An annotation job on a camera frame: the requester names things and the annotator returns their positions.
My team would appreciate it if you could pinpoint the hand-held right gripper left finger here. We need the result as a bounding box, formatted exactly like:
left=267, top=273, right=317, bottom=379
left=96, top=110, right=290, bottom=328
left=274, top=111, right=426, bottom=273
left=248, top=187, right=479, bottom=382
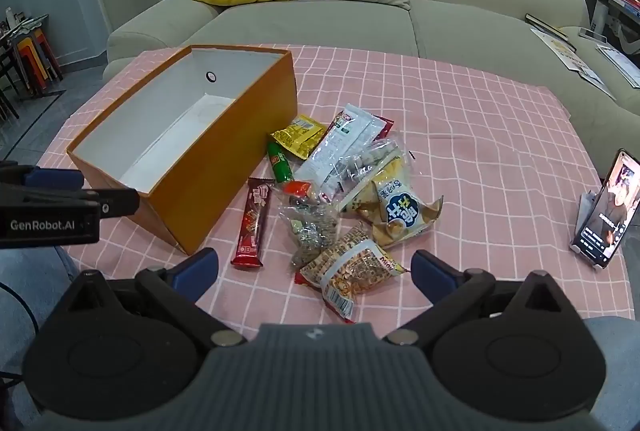
left=42, top=247, right=248, bottom=349

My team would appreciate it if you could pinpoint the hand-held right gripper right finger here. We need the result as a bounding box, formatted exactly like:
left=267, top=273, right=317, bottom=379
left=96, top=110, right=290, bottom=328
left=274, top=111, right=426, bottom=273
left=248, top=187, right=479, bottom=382
left=382, top=249, right=588, bottom=347

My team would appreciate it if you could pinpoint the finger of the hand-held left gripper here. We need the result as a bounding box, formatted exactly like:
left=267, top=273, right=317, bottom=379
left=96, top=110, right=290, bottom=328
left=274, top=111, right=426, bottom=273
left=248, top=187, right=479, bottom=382
left=0, top=163, right=85, bottom=190
left=0, top=183, right=141, bottom=218

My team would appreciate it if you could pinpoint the yellow chips bag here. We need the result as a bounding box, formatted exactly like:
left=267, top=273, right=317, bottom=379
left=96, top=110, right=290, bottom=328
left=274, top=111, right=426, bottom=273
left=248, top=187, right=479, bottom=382
left=350, top=156, right=445, bottom=248

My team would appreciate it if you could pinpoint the dark red chocolate bar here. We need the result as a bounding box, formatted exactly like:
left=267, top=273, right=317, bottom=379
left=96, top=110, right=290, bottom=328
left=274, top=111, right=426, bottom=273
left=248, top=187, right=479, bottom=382
left=230, top=177, right=276, bottom=268

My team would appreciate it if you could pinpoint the orange printed peanut packet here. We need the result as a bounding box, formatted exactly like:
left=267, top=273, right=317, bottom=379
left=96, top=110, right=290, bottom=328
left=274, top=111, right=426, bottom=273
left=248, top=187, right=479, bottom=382
left=295, top=223, right=407, bottom=324

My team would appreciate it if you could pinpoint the orange cardboard box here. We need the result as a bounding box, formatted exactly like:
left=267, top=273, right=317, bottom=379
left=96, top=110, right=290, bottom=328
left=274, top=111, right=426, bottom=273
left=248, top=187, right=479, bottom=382
left=66, top=43, right=298, bottom=256

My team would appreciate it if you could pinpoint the clear bag of seeds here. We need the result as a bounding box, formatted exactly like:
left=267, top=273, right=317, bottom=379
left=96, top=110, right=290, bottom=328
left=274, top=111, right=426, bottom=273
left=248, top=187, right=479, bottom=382
left=277, top=201, right=342, bottom=269

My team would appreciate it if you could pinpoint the clear bag of white candies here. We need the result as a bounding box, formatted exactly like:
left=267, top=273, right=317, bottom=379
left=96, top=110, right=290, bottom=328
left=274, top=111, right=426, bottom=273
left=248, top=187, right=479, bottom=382
left=330, top=137, right=416, bottom=212

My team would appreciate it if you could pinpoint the green sausage stick packet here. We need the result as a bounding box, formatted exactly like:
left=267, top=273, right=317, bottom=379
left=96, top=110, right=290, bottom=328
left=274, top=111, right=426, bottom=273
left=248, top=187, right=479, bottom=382
left=266, top=141, right=296, bottom=184

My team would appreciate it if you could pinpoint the red biscuit packet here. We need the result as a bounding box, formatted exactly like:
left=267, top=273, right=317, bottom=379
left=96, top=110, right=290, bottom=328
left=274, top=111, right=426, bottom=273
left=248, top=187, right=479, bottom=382
left=372, top=115, right=396, bottom=142

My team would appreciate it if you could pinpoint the white long snack packet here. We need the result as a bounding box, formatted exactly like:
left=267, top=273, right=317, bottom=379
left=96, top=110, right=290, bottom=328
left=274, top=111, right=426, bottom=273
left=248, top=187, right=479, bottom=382
left=295, top=105, right=386, bottom=202

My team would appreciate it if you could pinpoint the yellow snack packet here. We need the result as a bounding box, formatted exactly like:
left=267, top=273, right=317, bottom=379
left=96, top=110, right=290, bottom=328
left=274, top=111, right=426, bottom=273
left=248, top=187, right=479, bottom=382
left=270, top=114, right=328, bottom=160

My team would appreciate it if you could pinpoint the person's left leg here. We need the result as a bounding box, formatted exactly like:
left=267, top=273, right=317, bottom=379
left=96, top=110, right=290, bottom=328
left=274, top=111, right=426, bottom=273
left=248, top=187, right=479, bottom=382
left=0, top=246, right=81, bottom=412

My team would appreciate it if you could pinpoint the person's leg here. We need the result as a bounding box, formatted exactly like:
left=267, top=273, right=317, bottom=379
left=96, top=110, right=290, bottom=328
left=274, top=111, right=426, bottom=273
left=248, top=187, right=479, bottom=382
left=582, top=316, right=640, bottom=431
left=0, top=246, right=81, bottom=412

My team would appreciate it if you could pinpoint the black chair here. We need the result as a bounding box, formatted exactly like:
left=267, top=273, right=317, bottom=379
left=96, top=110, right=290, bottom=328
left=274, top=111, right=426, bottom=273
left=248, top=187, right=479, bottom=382
left=0, top=46, right=21, bottom=119

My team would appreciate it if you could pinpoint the stack of coloured stools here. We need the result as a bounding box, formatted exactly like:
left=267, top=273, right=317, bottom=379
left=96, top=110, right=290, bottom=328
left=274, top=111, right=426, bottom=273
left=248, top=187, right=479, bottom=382
left=12, top=28, right=63, bottom=94

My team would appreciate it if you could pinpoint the pink checked tablecloth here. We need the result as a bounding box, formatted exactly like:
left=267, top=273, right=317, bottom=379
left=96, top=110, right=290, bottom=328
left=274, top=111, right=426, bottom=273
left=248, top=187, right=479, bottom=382
left=37, top=43, right=628, bottom=339

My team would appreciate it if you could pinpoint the dining table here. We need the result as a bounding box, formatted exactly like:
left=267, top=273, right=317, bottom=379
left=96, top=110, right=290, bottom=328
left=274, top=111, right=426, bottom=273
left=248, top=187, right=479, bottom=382
left=0, top=13, right=50, bottom=42

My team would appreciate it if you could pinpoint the black smartphone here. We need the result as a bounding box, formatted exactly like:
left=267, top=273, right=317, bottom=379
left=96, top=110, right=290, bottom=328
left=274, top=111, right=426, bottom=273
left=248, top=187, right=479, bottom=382
left=570, top=149, right=640, bottom=269

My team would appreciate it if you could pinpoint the person's right leg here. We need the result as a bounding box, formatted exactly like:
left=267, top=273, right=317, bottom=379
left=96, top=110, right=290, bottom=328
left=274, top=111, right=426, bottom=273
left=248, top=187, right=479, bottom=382
left=582, top=316, right=640, bottom=431

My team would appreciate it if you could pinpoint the open magazine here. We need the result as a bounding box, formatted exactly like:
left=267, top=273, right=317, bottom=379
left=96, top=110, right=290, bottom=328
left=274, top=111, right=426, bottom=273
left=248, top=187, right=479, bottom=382
left=530, top=27, right=618, bottom=99

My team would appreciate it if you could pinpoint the beige sofa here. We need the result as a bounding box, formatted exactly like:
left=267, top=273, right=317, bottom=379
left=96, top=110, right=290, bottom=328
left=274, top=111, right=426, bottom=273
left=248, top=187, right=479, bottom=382
left=102, top=0, right=640, bottom=172

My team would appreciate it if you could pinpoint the dark book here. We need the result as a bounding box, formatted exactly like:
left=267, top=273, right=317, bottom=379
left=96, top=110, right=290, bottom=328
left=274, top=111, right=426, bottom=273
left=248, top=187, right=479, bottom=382
left=525, top=13, right=571, bottom=42

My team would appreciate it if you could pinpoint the thin magazine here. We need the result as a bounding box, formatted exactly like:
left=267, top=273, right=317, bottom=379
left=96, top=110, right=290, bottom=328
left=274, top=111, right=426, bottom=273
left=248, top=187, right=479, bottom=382
left=597, top=43, right=640, bottom=89

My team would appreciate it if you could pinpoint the black cable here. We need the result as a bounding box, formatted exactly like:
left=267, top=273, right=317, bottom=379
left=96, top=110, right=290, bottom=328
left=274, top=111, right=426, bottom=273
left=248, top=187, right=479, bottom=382
left=0, top=281, right=41, bottom=384

